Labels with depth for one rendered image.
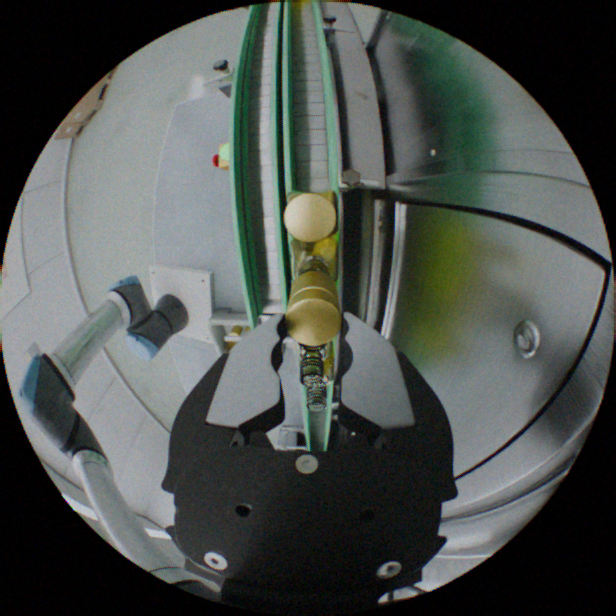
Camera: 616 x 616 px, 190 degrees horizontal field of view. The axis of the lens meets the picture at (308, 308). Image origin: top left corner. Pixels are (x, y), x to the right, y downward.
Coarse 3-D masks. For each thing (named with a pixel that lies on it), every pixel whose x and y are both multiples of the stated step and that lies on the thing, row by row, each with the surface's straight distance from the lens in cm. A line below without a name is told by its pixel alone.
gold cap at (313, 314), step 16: (320, 272) 15; (304, 288) 12; (320, 288) 12; (336, 288) 15; (288, 304) 12; (304, 304) 11; (320, 304) 11; (336, 304) 12; (288, 320) 12; (304, 320) 12; (320, 320) 12; (336, 320) 12; (304, 336) 12; (320, 336) 12
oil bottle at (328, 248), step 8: (296, 240) 23; (328, 240) 22; (336, 240) 23; (296, 248) 21; (304, 248) 21; (312, 248) 21; (320, 248) 21; (328, 248) 21; (336, 248) 22; (296, 256) 21; (304, 256) 21; (320, 256) 21; (328, 256) 21; (336, 256) 22; (296, 264) 21; (328, 264) 21; (336, 264) 22; (296, 272) 22; (336, 272) 22; (336, 280) 23
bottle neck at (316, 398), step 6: (324, 378) 30; (324, 384) 30; (312, 390) 28; (318, 390) 28; (324, 390) 29; (306, 396) 29; (312, 396) 28; (318, 396) 28; (324, 396) 28; (306, 402) 29; (312, 402) 27; (318, 402) 27; (324, 402) 28; (312, 408) 29; (318, 408) 29; (324, 408) 29
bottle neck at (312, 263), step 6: (306, 258) 20; (312, 258) 20; (318, 258) 20; (306, 264) 18; (312, 264) 18; (318, 264) 18; (324, 264) 19; (300, 270) 18; (306, 270) 16; (312, 270) 16; (318, 270) 16; (324, 270) 17
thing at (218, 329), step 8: (216, 320) 62; (224, 320) 61; (232, 320) 60; (240, 320) 59; (248, 320) 58; (208, 328) 65; (216, 328) 67; (224, 328) 71; (232, 328) 70; (216, 336) 67; (224, 336) 72; (216, 344) 68; (224, 344) 72; (224, 352) 73
